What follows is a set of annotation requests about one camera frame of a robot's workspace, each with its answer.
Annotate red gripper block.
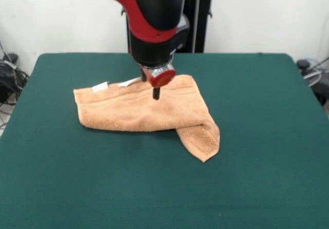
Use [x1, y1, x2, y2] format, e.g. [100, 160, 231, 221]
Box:
[141, 68, 177, 101]

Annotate tan terry towel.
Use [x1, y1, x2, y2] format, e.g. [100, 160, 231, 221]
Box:
[73, 74, 221, 163]

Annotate dark green table cloth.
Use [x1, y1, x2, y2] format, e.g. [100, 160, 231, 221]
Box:
[0, 52, 329, 229]

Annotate black round floor foot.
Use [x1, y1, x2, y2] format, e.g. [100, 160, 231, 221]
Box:
[297, 59, 312, 70]

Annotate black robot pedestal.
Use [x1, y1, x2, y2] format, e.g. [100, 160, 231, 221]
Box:
[125, 0, 214, 54]

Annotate black cable bundle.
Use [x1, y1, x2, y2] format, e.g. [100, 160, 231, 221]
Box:
[0, 53, 30, 106]

